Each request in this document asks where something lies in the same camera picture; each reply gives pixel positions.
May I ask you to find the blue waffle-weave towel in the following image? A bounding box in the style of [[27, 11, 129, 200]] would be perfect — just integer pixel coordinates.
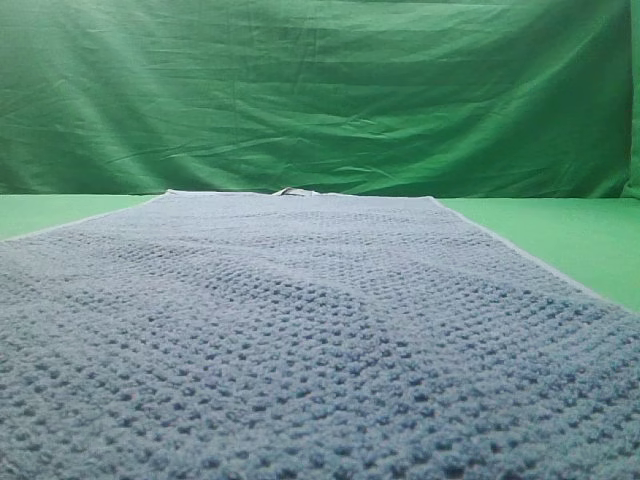
[[1, 192, 639, 479]]

